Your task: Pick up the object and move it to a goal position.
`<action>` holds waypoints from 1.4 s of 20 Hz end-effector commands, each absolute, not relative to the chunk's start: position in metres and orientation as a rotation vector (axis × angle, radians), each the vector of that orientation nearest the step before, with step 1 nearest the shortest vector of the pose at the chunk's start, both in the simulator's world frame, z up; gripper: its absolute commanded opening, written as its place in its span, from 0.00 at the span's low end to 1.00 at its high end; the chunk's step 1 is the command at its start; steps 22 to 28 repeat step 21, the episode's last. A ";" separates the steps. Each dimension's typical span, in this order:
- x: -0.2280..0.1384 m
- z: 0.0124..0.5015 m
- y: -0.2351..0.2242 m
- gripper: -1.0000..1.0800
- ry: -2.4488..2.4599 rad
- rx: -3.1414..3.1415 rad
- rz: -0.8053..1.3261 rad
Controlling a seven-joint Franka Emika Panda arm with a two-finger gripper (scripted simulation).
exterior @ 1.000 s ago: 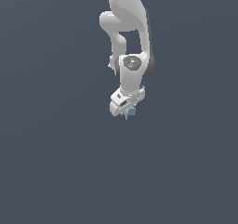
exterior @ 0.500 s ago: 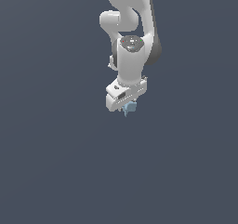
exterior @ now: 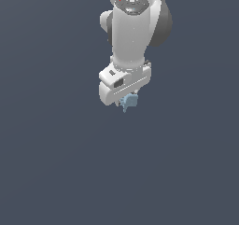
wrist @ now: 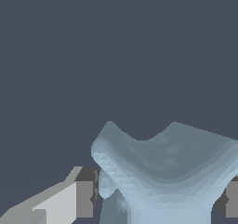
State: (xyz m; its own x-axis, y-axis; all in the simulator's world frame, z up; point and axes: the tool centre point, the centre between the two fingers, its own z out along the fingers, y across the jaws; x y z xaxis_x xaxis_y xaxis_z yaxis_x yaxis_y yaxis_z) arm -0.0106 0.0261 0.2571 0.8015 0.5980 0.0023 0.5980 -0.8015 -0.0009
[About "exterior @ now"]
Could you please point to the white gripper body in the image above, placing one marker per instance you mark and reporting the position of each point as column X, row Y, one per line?
column 124, row 81

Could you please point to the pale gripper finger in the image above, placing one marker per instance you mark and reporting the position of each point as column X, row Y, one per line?
column 135, row 92
column 117, row 103

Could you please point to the small light blue object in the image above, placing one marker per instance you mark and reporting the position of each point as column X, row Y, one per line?
column 129, row 101

